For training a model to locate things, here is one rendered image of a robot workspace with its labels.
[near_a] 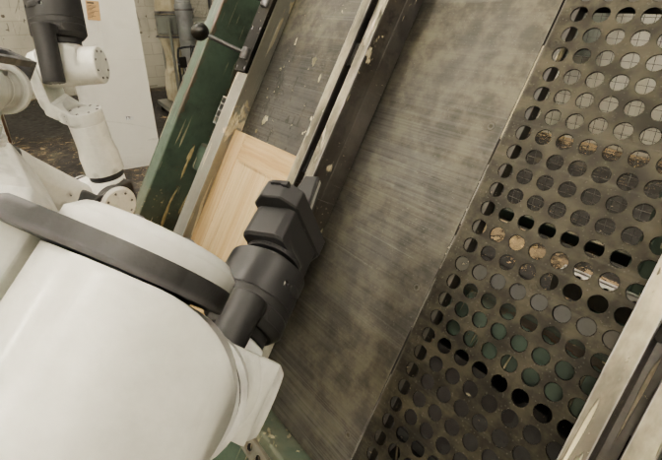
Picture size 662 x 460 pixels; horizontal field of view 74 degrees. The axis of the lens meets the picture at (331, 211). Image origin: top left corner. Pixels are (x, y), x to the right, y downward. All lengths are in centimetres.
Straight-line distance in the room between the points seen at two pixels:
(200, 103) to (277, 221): 81
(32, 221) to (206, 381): 9
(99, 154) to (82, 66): 17
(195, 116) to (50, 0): 47
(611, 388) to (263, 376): 29
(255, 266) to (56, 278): 29
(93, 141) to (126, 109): 371
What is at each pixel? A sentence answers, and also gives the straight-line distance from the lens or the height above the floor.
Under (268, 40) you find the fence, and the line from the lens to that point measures 105.
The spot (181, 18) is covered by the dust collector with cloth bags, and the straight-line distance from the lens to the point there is 647.
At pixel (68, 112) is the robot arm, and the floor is 132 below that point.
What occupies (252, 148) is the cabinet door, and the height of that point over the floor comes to 122.
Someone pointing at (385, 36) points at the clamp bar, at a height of 145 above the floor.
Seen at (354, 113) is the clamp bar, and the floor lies 134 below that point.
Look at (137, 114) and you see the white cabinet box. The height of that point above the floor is 51.
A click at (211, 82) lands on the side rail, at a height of 131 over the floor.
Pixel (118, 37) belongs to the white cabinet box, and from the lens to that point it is 458.
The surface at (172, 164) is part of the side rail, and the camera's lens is 126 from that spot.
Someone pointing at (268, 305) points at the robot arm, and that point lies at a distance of 44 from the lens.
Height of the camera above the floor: 150
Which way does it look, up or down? 26 degrees down
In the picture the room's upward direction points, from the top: straight up
